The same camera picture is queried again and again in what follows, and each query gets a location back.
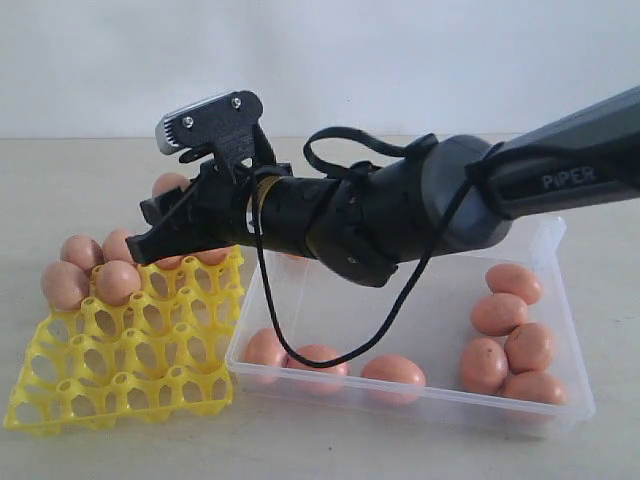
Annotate yellow plastic egg tray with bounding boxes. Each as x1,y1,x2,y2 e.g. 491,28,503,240
3,247,244,435

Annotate clear plastic bin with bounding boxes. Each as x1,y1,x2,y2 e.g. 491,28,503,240
226,215,595,438

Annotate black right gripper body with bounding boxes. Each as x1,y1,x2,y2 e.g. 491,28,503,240
169,162,292,253

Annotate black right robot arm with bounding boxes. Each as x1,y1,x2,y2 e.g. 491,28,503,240
126,89,639,287

